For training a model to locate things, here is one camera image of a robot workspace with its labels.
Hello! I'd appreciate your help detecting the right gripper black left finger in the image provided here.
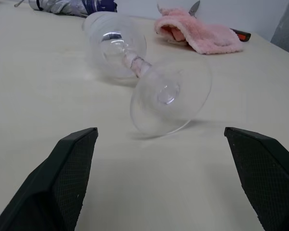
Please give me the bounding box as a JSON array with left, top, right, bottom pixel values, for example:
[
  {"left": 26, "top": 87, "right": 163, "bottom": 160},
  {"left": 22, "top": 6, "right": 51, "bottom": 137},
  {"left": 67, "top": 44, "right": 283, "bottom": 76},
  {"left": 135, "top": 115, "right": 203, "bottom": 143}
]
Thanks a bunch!
[{"left": 0, "top": 127, "right": 99, "bottom": 231}]

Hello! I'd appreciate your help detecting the clear wine glass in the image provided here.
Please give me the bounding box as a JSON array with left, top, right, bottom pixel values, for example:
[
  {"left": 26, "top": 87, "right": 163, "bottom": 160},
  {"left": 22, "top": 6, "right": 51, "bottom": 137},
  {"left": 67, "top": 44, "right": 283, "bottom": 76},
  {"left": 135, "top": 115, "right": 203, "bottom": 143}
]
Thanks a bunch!
[{"left": 82, "top": 12, "right": 213, "bottom": 140}]

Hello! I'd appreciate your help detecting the folded silver purple umbrella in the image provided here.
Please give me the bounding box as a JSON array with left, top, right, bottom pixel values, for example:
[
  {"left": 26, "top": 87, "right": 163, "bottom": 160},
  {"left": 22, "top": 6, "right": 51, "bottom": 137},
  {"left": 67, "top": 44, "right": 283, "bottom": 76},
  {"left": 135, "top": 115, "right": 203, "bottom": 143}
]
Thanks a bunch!
[{"left": 13, "top": 0, "right": 118, "bottom": 18}]

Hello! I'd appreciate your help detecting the orange and black tool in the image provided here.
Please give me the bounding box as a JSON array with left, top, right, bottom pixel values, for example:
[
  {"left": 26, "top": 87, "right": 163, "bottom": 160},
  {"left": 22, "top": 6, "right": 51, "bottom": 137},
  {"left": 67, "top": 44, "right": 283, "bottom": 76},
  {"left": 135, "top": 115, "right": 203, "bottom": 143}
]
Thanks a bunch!
[{"left": 230, "top": 28, "right": 252, "bottom": 43}]

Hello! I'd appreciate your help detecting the pink fluffy towel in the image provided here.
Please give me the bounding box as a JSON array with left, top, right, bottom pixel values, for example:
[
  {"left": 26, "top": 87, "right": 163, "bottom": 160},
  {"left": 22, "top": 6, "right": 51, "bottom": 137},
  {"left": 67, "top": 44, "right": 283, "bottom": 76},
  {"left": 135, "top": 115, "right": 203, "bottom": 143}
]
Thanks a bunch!
[{"left": 154, "top": 7, "right": 244, "bottom": 55}]

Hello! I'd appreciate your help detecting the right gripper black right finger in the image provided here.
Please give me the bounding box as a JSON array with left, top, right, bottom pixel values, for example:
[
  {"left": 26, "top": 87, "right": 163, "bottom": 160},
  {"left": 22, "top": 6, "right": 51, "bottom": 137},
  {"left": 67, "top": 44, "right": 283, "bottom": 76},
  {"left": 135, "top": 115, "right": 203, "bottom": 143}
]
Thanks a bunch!
[{"left": 224, "top": 127, "right": 289, "bottom": 231}]

